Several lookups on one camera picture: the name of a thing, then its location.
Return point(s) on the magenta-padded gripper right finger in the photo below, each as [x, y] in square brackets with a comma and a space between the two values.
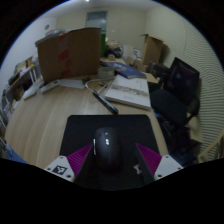
[153, 161]

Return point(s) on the grey door window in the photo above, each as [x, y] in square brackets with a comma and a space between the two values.
[96, 20]

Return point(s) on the large brown cardboard box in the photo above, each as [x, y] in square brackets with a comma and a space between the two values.
[68, 53]

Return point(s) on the black mouse pad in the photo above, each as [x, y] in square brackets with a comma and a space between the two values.
[100, 123]

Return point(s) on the black marker pen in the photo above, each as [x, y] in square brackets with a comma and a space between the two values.
[105, 102]

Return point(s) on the white paper sheet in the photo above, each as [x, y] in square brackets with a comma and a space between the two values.
[72, 83]

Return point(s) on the shelf unit with books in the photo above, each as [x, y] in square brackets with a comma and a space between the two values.
[15, 85]

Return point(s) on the clear plastic container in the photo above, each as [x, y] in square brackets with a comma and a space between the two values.
[106, 72]

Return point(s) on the small brown cardboard box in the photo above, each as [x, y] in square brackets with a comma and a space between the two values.
[152, 49]

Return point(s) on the blue book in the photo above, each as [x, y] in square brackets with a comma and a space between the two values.
[125, 69]

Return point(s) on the black computer mouse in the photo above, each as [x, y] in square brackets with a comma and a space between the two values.
[107, 146]

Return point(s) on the black office chair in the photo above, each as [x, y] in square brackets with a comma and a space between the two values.
[180, 96]

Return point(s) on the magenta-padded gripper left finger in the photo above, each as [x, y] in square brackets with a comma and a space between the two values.
[73, 161]

